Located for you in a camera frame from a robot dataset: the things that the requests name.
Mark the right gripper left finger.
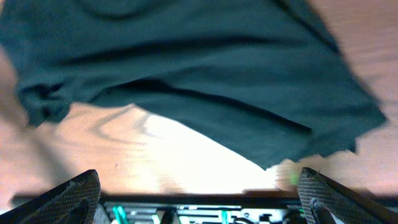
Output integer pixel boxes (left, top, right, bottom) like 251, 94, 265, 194
1, 169, 101, 224

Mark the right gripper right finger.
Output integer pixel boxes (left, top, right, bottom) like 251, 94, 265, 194
297, 167, 397, 224

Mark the black polo shirt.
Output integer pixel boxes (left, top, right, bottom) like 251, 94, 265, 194
1, 0, 386, 168

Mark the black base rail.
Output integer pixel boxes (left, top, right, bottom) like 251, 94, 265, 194
94, 192, 306, 224

